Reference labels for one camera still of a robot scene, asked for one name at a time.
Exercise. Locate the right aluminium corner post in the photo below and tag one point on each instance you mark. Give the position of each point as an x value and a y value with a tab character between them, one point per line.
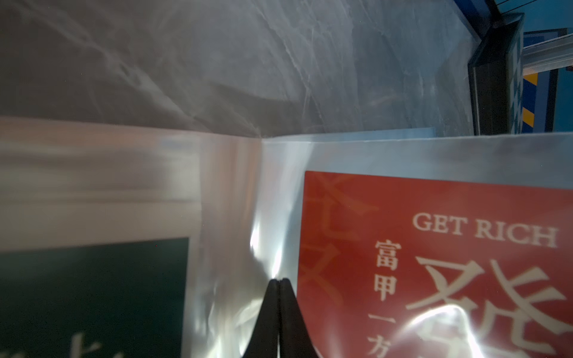
549	55

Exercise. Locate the black white checkerboard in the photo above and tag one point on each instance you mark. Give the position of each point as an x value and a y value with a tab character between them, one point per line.
496	79

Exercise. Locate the red card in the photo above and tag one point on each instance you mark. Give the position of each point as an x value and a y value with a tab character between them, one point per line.
398	267

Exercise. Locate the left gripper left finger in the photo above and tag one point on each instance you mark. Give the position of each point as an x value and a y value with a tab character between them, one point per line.
264	340

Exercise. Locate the dark green card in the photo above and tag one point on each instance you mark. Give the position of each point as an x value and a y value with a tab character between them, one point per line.
119	300

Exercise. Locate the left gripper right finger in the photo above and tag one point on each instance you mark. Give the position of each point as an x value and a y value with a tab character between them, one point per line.
294	340

